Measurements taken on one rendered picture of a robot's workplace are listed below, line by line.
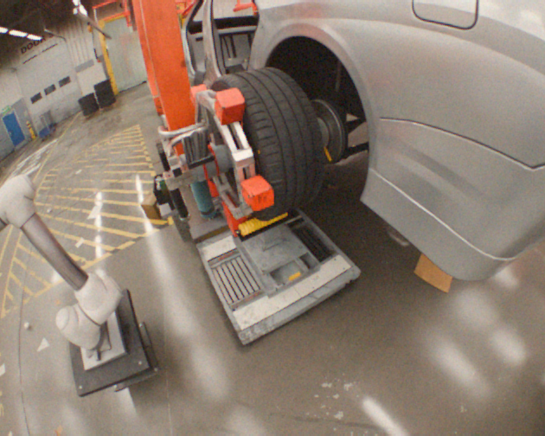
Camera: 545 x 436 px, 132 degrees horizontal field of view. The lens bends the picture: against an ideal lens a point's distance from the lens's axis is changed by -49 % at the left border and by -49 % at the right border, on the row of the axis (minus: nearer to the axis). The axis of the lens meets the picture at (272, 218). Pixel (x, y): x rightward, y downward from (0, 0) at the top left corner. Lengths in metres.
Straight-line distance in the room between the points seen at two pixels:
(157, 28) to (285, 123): 0.80
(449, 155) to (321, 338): 1.11
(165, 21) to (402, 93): 1.04
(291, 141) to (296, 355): 1.06
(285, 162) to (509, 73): 0.67
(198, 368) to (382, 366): 1.01
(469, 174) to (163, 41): 1.27
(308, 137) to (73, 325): 1.21
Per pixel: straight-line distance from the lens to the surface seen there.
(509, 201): 0.64
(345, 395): 1.35
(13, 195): 1.06
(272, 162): 0.73
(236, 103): 0.71
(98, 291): 1.15
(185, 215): 0.88
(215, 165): 0.94
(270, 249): 1.39
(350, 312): 1.47
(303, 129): 0.79
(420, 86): 0.66
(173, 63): 1.26
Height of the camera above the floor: 1.32
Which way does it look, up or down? 44 degrees down
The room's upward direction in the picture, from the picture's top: 5 degrees counter-clockwise
